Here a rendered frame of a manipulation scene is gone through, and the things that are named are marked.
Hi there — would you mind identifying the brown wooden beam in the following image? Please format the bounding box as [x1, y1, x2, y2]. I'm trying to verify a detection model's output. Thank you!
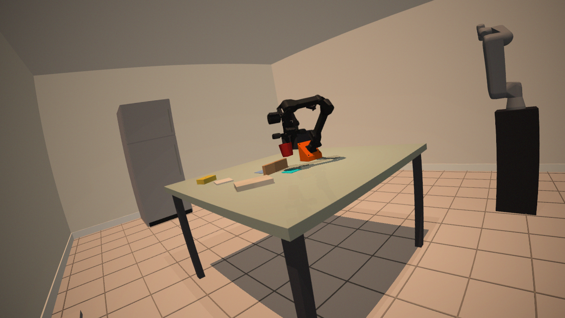
[262, 158, 288, 175]

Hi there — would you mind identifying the yellow rectangular block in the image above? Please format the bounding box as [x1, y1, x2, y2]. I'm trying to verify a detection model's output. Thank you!
[196, 175, 217, 185]

